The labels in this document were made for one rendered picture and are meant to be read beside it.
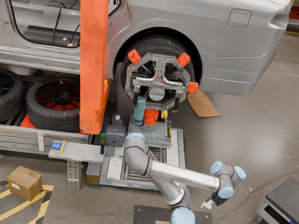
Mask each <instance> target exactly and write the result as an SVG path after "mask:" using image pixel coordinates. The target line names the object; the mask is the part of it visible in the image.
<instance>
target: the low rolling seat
mask: <svg viewBox="0 0 299 224"><path fill-rule="evenodd" d="M256 212H257V213H258V214H259V216H258V217H257V222H258V223H260V222H261V220H262V219H264V220H265V221H266V222H267V223H268V224H299V181H298V180H296V179H295V178H294V177H292V176H290V177H288V178H287V179H286V180H284V181H283V182H282V183H281V184H279V185H278V186H277V187H275V188H274V189H273V190H272V191H270V192H269V193H268V194H266V196H265V197H264V198H263V200H262V201H261V203H260V205H259V206H258V208H257V210H256Z"/></svg>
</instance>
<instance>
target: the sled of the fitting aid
mask: <svg viewBox="0 0 299 224"><path fill-rule="evenodd" d="M129 117H130V116H127V115H125V129H126V131H125V140H126V137H127V136H128V135H127V134H128V127H129ZM124 143H125V141H124ZM145 143H146V144H147V146H151V147H158V148H168V149H170V147H171V121H169V120H168V121H167V140H162V139H155V138H148V137H145Z"/></svg>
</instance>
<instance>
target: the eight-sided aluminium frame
mask: <svg viewBox="0 0 299 224"><path fill-rule="evenodd" d="M149 60H152V61H159V62H166V63H173V65H174V66H175V67H176V68H177V70H178V71H180V72H181V73H182V74H183V77H184V79H185V82H186V86H185V91H182V97H181V98H180V101H179V102H181V101H183V100H185V98H186V93H187V89H188V86H189V82H190V74H189V73H188V72H187V71H186V69H185V68H184V67H181V66H180V65H179V64H178V63H177V62H178V59H177V58H176V56H173V55H171V56H170V55H164V54H157V53H152V52H149V53H147V54H145V55H144V56H142V57H141V61H139V62H138V63H136V64H135V65H134V64H133V63H132V64H130V65H129V66H128V68H127V75H126V84H125V92H126V94H128V96H129V97H130V98H131V99H132V100H133V96H134V91H133V90H132V88H131V87H130V82H131V74H132V72H133V71H134V70H136V69H137V68H139V67H140V66H142V65H143V64H145V63H146V62H148V61H149ZM175 99H176V97H174V98H173V99H170V100H169V101H167V102H165V103H164V104H162V103H155V102H147V101H146V103H145V108H146V109H153V110H160V111H165V110H167V109H169V108H171V107H173V106H174V103H175Z"/></svg>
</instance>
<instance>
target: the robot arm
mask: <svg viewBox="0 0 299 224"><path fill-rule="evenodd" d="M124 159H125V162H126V163H127V165H128V166H129V167H130V168H131V169H132V170H133V171H134V172H135V173H137V174H139V175H141V176H146V175H147V176H148V177H149V178H150V179H151V181H152V182H153V183H154V184H155V186H156V187H157V188H158V189H159V191H160V192H161V193H162V194H163V196H164V201H165V202H166V204H167V205H168V206H169V210H170V224H195V216H194V214H193V212H192V209H191V201H190V193H189V190H188V189H187V188H186V187H184V186H179V185H176V184H175V182H179V183H182V184H186V185H190V186H193V187H197V188H201V189H205V190H208V191H212V192H214V193H213V194H212V195H211V196H210V197H208V198H207V199H206V200H205V201H204V202H203V204H202V205H201V207H200V208H202V207H203V206H205V207H207V208H208V209H211V204H212V203H214V202H215V204H216V205H217V206H219V205H222V204H224V203H225V201H226V200H227V198H229V197H231V196H232V195H233V193H234V189H235V188H236V187H237V186H238V185H239V184H240V183H241V182H242V181H243V180H244V179H245V178H246V174H245V172H244V171H243V170H242V169H241V168H240V167H239V166H235V167H234V168H233V167H231V166H229V165H226V164H224V163H222V162H219V161H216V162H214V163H213V165H212V166H211V169H210V172H211V174H212V175H215V177H214V176H209V175H206V174H203V173H199V172H195V171H191V170H188V169H185V168H181V167H177V166H174V165H170V164H166V163H163V162H160V161H158V160H157V158H156V157H155V156H154V154H153V153H152V152H151V151H150V149H149V147H148V146H147V144H146V143H145V137H144V136H143V135H142V134H140V133H131V134H129V135H128V136H127V137H126V140H125V151H124ZM174 181H175V182H174Z"/></svg>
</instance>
